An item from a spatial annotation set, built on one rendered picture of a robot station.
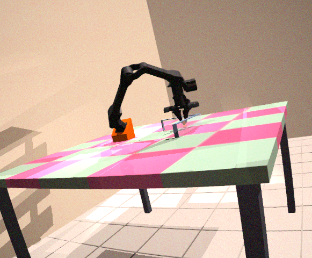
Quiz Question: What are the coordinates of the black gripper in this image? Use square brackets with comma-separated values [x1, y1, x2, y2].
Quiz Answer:
[163, 93, 199, 121]

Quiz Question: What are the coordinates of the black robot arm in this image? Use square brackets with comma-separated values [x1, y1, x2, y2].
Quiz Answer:
[108, 62, 197, 133]

